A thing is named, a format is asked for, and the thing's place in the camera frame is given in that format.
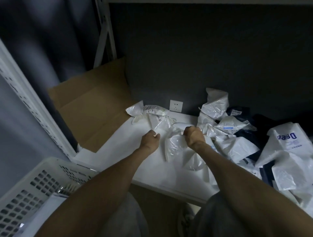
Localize person's left hand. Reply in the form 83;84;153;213
140;130;161;152

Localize pile of white plastic bags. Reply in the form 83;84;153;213
184;88;313;213

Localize white metal shelf frame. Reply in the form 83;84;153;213
93;0;118;69

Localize person's shoe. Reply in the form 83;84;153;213
178;203;199;235

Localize dark navy garment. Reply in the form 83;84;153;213
226;106;274;161

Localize person's right hand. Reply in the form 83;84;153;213
183;126;206;150

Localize person's grey shorts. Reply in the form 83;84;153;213
98;192;247;237

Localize white packet with label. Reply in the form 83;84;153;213
125;101;170;118

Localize white bag with blue print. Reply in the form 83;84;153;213
267;122;308;153

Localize person's right forearm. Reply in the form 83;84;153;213
189;141;313;237

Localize grey curtain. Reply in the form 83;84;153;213
0;0;104;147

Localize white wall socket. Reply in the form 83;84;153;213
169;100;183;113

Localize white perforated shelf post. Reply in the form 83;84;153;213
0;39;77;160

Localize flattened brown cardboard box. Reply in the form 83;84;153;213
47;57;138;153

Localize person's left forearm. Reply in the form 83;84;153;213
34;145;154;237

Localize clear plastic bag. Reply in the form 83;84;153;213
132;112;190;163

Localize white plastic lattice basket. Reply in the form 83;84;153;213
0;157;99;237

